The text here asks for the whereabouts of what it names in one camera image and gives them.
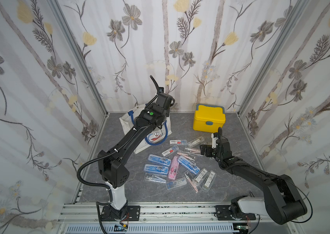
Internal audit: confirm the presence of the clear labelled case left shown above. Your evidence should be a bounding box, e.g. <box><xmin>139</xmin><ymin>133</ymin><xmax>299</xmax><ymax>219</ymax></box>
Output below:
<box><xmin>193</xmin><ymin>168</ymin><xmax>208</xmax><ymax>185</ymax></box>

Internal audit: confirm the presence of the clear compass case bottom middle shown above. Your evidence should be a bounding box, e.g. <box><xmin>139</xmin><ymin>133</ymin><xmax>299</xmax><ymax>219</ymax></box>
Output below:
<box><xmin>166</xmin><ymin>177</ymin><xmax>187</xmax><ymax>190</ymax></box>

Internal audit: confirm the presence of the clear compass case bottom left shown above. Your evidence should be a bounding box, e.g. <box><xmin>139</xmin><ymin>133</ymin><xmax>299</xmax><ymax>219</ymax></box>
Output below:
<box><xmin>144</xmin><ymin>173</ymin><xmax>167</xmax><ymax>184</ymax></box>

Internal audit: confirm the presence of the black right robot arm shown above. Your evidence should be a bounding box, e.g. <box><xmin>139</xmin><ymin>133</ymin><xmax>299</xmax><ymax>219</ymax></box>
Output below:
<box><xmin>200</xmin><ymin>138</ymin><xmax>308</xmax><ymax>225</ymax></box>

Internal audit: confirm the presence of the blue compass case lower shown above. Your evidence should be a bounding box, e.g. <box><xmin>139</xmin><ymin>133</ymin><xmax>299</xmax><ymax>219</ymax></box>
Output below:
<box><xmin>144</xmin><ymin>164</ymin><xmax>169</xmax><ymax>176</ymax></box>

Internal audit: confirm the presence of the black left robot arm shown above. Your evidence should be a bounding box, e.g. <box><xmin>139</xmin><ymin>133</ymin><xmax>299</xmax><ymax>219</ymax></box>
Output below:
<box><xmin>98</xmin><ymin>93</ymin><xmax>175</xmax><ymax>211</ymax></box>

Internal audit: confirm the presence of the clear case near box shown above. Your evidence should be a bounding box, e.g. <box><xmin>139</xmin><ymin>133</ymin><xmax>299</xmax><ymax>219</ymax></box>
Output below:
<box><xmin>187</xmin><ymin>136</ymin><xmax>205</xmax><ymax>148</ymax></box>

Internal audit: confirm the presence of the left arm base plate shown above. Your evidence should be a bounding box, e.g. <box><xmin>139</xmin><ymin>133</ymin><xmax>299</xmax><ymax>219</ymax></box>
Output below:
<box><xmin>100</xmin><ymin>205</ymin><xmax>141</xmax><ymax>222</ymax></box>

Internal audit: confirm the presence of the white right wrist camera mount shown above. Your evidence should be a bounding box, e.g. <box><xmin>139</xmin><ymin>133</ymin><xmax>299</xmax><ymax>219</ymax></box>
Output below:
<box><xmin>211</xmin><ymin>133</ymin><xmax>219</xmax><ymax>149</ymax></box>

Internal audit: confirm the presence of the clear labelled case right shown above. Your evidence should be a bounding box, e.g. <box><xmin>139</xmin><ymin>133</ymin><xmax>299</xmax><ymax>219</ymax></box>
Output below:
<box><xmin>202</xmin><ymin>171</ymin><xmax>217</xmax><ymax>192</ymax></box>

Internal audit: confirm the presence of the yellow storage box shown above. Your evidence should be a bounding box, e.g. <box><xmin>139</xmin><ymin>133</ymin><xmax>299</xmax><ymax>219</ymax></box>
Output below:
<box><xmin>193</xmin><ymin>104</ymin><xmax>226</xmax><ymax>133</ymax></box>

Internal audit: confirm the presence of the small blue clear case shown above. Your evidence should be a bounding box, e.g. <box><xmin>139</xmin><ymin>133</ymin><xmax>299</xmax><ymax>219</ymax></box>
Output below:
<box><xmin>169</xmin><ymin>139</ymin><xmax>187</xmax><ymax>145</ymax></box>

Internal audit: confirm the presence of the clear case pink compass upper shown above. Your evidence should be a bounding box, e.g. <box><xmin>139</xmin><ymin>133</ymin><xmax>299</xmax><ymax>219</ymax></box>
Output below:
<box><xmin>184</xmin><ymin>147</ymin><xmax>201</xmax><ymax>155</ymax></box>

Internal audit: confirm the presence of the clear case pink compass lower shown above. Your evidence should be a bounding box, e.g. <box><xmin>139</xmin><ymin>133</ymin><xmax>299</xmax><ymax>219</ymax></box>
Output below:
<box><xmin>176</xmin><ymin>150</ymin><xmax>195</xmax><ymax>162</ymax></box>

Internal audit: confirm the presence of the white canvas tote bag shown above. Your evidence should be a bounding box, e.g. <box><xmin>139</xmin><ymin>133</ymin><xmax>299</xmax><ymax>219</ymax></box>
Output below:
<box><xmin>119</xmin><ymin>103</ymin><xmax>172</xmax><ymax>155</ymax></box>

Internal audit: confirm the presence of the clear labelled case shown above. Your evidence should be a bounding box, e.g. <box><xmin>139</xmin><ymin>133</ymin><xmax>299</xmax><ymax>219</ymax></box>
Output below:
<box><xmin>202</xmin><ymin>171</ymin><xmax>217</xmax><ymax>192</ymax></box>
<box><xmin>193</xmin><ymin>168</ymin><xmax>208</xmax><ymax>185</ymax></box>

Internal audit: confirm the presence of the blue rimmed compass case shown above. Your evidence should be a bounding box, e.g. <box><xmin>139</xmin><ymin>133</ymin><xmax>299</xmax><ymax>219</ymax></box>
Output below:
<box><xmin>178</xmin><ymin>156</ymin><xmax>200</xmax><ymax>175</ymax></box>

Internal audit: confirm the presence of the clear case pink compass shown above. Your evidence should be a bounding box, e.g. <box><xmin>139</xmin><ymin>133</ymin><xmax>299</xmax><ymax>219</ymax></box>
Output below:
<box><xmin>183</xmin><ymin>171</ymin><xmax>199</xmax><ymax>193</ymax></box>
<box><xmin>176</xmin><ymin>150</ymin><xmax>195</xmax><ymax>162</ymax></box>
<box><xmin>184</xmin><ymin>147</ymin><xmax>201</xmax><ymax>155</ymax></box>

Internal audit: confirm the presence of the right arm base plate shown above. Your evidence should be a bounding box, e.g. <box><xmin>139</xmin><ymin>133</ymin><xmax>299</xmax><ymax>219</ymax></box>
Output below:
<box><xmin>214</xmin><ymin>205</ymin><xmax>257</xmax><ymax>221</ymax></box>

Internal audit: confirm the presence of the red label clear case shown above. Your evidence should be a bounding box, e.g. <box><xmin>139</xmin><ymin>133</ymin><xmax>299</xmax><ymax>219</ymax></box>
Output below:
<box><xmin>162</xmin><ymin>145</ymin><xmax>179</xmax><ymax>157</ymax></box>

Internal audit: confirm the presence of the blue compass case upper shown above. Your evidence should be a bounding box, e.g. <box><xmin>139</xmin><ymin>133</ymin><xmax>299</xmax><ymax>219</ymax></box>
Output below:
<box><xmin>147</xmin><ymin>154</ymin><xmax>171</xmax><ymax>167</ymax></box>

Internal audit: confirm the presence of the black corrugated cable conduit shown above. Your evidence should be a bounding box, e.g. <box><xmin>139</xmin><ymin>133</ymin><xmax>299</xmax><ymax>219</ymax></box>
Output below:
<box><xmin>76</xmin><ymin>154</ymin><xmax>110</xmax><ymax>189</ymax></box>

